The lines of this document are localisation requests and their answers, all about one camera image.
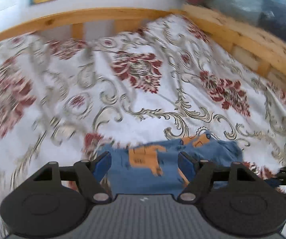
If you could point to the wooden bed frame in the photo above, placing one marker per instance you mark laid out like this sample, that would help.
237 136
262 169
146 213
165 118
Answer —
95 15

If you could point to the light blue cloth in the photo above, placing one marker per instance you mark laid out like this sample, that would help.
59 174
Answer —
237 2

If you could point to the blue pants with orange print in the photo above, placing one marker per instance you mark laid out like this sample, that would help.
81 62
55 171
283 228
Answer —
143 179

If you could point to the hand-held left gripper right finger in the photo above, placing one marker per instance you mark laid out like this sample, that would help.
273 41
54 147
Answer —
185 166

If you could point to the white floral bed blanket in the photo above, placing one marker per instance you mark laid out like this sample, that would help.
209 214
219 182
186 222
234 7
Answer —
133 99

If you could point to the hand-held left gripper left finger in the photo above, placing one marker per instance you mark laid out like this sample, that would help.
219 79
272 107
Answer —
103 164

